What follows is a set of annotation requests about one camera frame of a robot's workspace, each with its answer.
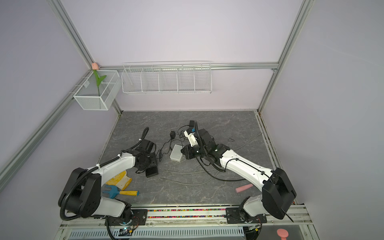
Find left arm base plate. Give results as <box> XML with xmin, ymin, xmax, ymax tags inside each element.
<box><xmin>106</xmin><ymin>209</ymin><xmax>148</xmax><ymax>226</ymax></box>

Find white mesh basket small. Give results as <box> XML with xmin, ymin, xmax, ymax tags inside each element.
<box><xmin>74</xmin><ymin>70</ymin><xmax>122</xmax><ymax>111</ymax></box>

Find artificial tulip flower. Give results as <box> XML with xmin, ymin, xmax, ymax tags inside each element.
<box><xmin>92</xmin><ymin>63</ymin><xmax>107</xmax><ymax>97</ymax></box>

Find black power adapter plug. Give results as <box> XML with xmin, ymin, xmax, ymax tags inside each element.
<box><xmin>170</xmin><ymin>131</ymin><xmax>176</xmax><ymax>140</ymax></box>

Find white wire basket long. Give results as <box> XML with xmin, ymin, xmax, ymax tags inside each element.
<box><xmin>121</xmin><ymin>61</ymin><xmax>213</xmax><ymax>94</ymax></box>

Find blue yellow toy rake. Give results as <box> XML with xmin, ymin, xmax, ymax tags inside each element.
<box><xmin>102</xmin><ymin>185</ymin><xmax>140</xmax><ymax>199</ymax></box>

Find black power cord tangled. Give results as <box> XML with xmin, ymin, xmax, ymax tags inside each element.
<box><xmin>156</xmin><ymin>125</ymin><xmax>189</xmax><ymax>163</ymax></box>

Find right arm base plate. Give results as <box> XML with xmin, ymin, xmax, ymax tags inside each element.
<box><xmin>225</xmin><ymin>208</ymin><xmax>267</xmax><ymax>224</ymax></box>

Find yellow work glove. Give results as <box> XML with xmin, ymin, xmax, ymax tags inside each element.
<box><xmin>106</xmin><ymin>171</ymin><xmax>132</xmax><ymax>191</ymax></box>

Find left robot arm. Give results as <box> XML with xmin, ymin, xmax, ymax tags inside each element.
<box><xmin>58</xmin><ymin>128</ymin><xmax>159</xmax><ymax>224</ymax></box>

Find pink purple toy shovel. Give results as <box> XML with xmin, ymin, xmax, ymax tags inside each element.
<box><xmin>235</xmin><ymin>184</ymin><xmax>254</xmax><ymax>193</ymax></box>

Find black network switch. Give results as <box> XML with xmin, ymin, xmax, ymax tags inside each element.
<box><xmin>145</xmin><ymin>167</ymin><xmax>159</xmax><ymax>178</ymax></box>

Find grey ethernet cable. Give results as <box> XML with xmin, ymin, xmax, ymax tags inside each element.
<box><xmin>161</xmin><ymin>169</ymin><xmax>221</xmax><ymax>186</ymax></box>
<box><xmin>164</xmin><ymin>167</ymin><xmax>217</xmax><ymax>175</ymax></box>
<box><xmin>232</xmin><ymin>132</ymin><xmax>262</xmax><ymax>151</ymax></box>

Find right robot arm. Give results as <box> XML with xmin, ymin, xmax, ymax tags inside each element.
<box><xmin>181</xmin><ymin>120</ymin><xmax>297</xmax><ymax>223</ymax></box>

